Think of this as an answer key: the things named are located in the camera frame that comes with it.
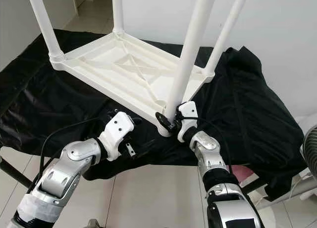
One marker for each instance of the grey robot foot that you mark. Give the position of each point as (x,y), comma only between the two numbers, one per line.
(92,224)

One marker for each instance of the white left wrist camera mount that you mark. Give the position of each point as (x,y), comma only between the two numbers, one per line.
(116,131)

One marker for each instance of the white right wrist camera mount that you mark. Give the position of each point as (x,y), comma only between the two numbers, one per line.
(189,109)

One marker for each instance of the white plastic table top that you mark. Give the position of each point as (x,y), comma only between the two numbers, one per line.
(114,69)

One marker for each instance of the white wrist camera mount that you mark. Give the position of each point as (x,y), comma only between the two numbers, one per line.
(189,109)
(116,131)

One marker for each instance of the black metal table leg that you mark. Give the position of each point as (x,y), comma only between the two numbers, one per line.
(252,185)
(15,173)

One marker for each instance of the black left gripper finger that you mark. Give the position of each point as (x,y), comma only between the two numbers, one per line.
(136,122)

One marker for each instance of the white plastic table leg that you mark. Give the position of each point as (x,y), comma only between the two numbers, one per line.
(228,29)
(193,44)
(44,29)
(118,12)

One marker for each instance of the black table cloth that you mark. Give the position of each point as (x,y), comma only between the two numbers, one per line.
(262,114)

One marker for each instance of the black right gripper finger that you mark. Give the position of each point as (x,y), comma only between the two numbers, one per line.
(163,122)

